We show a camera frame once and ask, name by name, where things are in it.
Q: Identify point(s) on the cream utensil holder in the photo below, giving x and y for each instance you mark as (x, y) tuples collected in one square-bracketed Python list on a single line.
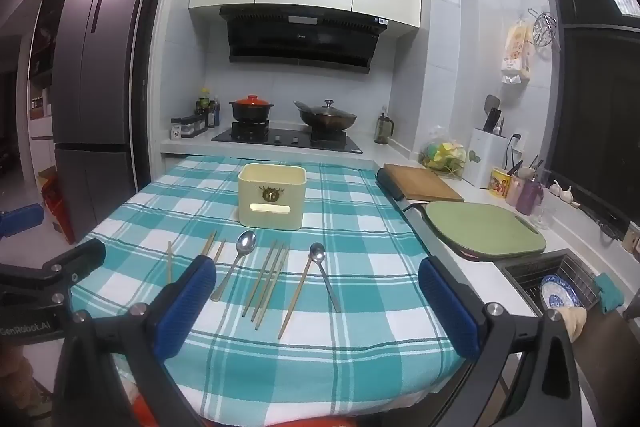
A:
[(272, 199)]

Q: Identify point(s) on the white knife block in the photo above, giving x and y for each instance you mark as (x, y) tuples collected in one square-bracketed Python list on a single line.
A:
[(487, 159)]

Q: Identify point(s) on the wall outlet with plug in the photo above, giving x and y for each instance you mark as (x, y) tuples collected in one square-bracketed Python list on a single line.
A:
[(517, 141)]

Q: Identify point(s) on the teal checked tablecloth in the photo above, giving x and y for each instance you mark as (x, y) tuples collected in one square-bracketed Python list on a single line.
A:
[(350, 217)]

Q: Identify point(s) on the beige dish cloth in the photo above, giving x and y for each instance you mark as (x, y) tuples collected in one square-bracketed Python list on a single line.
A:
[(572, 321)]

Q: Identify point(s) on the black gas stove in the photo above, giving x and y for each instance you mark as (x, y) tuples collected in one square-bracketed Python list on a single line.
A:
[(285, 139)]

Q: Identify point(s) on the stainless steel spoon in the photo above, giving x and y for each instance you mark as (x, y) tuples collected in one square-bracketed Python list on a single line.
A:
[(317, 252), (246, 242)]

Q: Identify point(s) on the green cutting board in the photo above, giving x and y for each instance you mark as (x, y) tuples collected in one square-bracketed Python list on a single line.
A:
[(485, 227)]

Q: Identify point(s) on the clear drinking glass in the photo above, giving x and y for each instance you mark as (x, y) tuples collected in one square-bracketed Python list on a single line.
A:
[(542, 218)]

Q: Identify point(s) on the grey kitchen turner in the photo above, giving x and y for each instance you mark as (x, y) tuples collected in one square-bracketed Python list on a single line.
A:
[(492, 101)]

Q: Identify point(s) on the plastic bag colourful contents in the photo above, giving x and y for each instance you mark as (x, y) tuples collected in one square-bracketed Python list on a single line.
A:
[(442, 154)]

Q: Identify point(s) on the wooden cutting board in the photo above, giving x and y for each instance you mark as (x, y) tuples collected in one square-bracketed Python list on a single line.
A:
[(425, 182)]

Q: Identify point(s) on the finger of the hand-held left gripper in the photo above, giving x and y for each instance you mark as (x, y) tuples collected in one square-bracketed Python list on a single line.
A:
[(20, 219), (65, 264)]

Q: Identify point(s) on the black pot orange lid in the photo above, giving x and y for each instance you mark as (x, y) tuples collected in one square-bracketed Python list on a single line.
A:
[(251, 107)]

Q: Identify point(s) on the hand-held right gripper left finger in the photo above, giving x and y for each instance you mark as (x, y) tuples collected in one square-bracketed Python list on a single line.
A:
[(187, 302)]

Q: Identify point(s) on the purple bottle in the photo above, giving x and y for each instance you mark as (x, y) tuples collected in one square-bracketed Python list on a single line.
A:
[(529, 198)]

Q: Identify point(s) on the bottle with green cap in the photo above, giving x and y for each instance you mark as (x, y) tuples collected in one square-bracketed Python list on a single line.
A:
[(202, 99)]

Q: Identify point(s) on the yellow printed cup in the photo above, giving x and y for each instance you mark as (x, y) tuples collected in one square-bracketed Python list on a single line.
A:
[(500, 183)]

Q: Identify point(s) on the dark spice jar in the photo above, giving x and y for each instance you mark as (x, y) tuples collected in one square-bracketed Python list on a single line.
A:
[(198, 123), (187, 126)]

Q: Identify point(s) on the black range hood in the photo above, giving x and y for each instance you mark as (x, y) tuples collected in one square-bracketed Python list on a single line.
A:
[(300, 42)]

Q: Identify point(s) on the garlic bulb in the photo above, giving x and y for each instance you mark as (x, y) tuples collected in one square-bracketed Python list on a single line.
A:
[(556, 188), (567, 195)]

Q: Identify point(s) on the pink cup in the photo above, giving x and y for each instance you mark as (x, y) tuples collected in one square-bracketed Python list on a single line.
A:
[(515, 191)]

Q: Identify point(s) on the hanging printed bag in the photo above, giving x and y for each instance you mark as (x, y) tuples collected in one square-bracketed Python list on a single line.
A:
[(517, 52)]

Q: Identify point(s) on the grey refrigerator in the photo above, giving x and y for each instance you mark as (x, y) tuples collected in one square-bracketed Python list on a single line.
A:
[(100, 82)]

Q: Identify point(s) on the dark glass jug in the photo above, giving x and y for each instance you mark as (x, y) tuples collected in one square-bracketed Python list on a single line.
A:
[(383, 129)]

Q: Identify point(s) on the spice jar white label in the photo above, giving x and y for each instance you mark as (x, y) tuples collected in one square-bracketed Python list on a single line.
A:
[(175, 129)]

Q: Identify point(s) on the single wooden chopstick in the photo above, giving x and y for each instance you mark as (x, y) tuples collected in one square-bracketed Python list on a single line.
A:
[(295, 297)]

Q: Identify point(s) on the blue white plate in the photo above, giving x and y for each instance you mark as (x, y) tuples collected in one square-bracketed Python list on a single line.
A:
[(560, 293)]

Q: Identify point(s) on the dark sauce bottle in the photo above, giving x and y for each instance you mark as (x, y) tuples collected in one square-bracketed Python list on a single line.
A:
[(214, 113)]

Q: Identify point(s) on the metal sink basket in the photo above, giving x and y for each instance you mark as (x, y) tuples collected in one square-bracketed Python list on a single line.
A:
[(530, 274)]

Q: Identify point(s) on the dark window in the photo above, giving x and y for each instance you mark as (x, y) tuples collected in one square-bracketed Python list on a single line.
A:
[(595, 97)]

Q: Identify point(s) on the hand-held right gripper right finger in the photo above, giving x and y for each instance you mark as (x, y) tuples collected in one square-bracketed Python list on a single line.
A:
[(450, 307)]

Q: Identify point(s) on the wok with glass lid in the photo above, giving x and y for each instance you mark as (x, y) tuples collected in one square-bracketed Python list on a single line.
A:
[(327, 117)]

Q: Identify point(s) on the teal dish cloth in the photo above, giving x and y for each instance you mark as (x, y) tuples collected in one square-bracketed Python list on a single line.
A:
[(607, 293)]

